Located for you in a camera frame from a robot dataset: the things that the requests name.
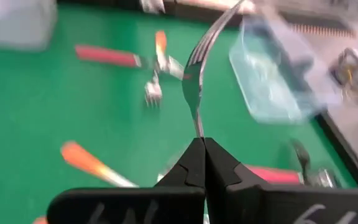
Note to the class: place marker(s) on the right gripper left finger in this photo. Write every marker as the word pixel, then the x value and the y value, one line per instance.
pixel 135 205

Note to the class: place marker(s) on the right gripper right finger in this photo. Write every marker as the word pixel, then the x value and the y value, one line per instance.
pixel 259 205

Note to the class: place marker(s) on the green table mat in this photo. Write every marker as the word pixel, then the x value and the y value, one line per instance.
pixel 42 124

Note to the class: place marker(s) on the clear plastic container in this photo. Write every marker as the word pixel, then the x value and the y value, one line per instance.
pixel 272 77

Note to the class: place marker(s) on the white frosted plastic container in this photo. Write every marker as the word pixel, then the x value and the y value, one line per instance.
pixel 17 25

